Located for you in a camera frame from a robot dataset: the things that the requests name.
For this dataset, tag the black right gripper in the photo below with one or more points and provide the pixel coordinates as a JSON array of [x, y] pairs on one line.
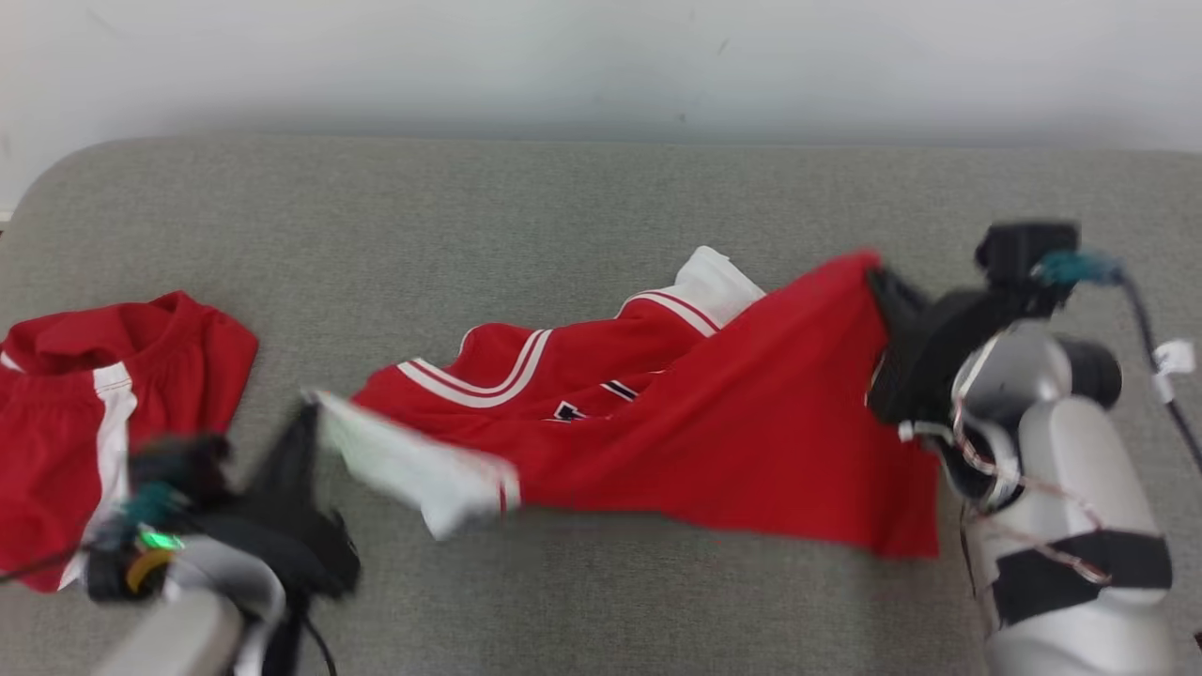
[[948, 357]]

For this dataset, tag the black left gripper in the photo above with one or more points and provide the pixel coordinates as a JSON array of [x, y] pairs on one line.
[[291, 549]]

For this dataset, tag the red white basketball jersey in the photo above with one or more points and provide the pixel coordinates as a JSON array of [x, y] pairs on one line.
[[751, 422]]

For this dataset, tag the red shorts with white stripe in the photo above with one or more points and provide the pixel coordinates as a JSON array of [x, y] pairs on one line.
[[56, 451]]

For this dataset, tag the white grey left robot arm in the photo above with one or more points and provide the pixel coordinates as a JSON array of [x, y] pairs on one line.
[[188, 638]]

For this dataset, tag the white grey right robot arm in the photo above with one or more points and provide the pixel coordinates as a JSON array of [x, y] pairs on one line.
[[1071, 451]]

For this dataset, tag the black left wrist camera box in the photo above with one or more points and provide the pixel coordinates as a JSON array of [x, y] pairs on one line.
[[178, 462]]

